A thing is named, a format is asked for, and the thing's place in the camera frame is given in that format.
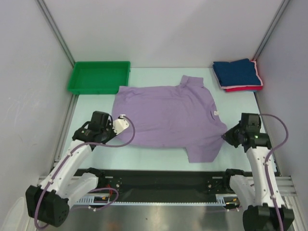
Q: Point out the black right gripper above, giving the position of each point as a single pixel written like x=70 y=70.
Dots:
x=228 y=135

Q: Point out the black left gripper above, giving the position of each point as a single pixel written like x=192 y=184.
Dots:
x=109 y=125

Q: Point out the purple t shirt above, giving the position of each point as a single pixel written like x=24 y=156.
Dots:
x=182 y=116

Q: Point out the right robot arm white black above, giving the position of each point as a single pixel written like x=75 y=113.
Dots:
x=264 y=208

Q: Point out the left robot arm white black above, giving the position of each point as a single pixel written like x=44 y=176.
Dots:
x=50 y=202

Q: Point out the red folded shirt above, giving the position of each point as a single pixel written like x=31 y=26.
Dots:
x=252 y=88

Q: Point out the green plastic tray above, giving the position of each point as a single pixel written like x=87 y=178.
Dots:
x=98 y=77

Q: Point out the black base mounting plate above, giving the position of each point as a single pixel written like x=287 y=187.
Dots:
x=136 y=186

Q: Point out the navy blue folded shirt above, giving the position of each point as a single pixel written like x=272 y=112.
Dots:
x=237 y=73

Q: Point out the pink folded shirt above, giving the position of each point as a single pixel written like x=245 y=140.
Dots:
x=243 y=86

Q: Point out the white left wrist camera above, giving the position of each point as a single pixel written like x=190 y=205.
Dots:
x=120 y=124

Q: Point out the right aluminium corner post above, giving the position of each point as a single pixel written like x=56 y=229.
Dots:
x=277 y=17

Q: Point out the aluminium corner post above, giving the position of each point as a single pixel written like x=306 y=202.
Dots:
x=55 y=30
x=277 y=17

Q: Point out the left aluminium corner post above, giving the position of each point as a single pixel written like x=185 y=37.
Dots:
x=55 y=30

